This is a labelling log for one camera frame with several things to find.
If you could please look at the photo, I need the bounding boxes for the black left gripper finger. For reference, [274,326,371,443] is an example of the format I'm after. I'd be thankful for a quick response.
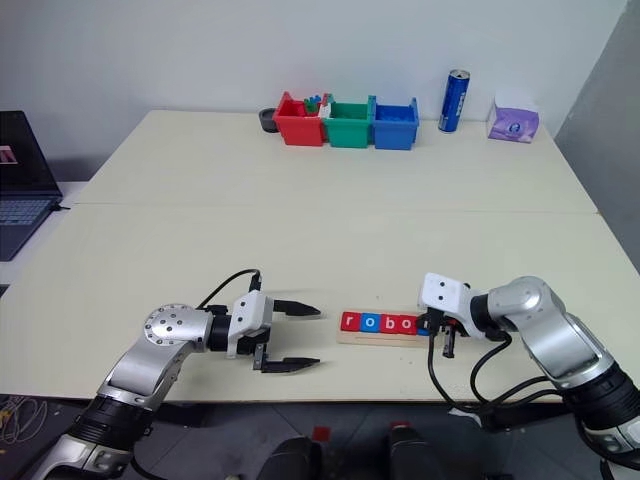
[272,298,322,318]
[259,356,322,375]

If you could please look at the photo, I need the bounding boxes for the purple tissue pack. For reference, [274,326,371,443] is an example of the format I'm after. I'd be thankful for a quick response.
[487,91,541,146]

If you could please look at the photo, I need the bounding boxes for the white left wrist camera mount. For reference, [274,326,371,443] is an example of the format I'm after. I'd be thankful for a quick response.
[225,292,274,359]

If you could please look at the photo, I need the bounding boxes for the red plastic bin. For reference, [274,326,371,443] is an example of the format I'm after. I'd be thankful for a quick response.
[273,91,332,148]

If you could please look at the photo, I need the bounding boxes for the blue plastic bin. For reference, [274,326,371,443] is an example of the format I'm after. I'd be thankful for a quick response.
[368,96,420,152]

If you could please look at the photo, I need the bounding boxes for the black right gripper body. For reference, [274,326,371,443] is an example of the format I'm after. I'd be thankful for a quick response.
[438,312,471,344]

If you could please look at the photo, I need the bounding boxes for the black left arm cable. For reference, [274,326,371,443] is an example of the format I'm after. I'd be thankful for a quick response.
[194,269,264,309]

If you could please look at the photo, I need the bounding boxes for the dark round bowl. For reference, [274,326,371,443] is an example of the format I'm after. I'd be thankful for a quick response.
[258,107,281,135]

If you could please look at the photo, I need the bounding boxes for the dark laptop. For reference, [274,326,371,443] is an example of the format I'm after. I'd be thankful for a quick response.
[0,109,65,262]

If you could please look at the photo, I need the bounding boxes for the blue drink can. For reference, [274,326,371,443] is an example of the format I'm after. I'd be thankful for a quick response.
[438,69,472,135]

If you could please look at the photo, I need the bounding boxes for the green plastic bin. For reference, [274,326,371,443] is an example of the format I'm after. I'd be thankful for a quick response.
[323,94,377,150]

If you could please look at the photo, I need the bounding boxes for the wooden letter tray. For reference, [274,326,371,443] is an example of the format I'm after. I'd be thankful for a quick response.
[336,308,451,350]

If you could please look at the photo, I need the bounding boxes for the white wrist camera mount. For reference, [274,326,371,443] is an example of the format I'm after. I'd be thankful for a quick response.
[417,272,476,341]
[225,292,274,359]

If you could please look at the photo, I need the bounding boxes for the black floor cable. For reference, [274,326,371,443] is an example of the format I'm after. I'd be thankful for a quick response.
[129,444,169,480]

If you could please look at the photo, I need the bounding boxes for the tangled thin wires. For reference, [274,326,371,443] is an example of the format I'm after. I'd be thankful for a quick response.
[0,394,49,444]

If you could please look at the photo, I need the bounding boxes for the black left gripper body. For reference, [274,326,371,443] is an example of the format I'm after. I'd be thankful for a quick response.
[237,313,274,372]

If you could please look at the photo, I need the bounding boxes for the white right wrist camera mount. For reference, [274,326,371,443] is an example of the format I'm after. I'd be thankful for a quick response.
[417,272,476,341]

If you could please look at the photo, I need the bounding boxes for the dark rounded shape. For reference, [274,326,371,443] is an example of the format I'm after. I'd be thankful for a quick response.
[384,423,444,480]
[259,436,324,480]

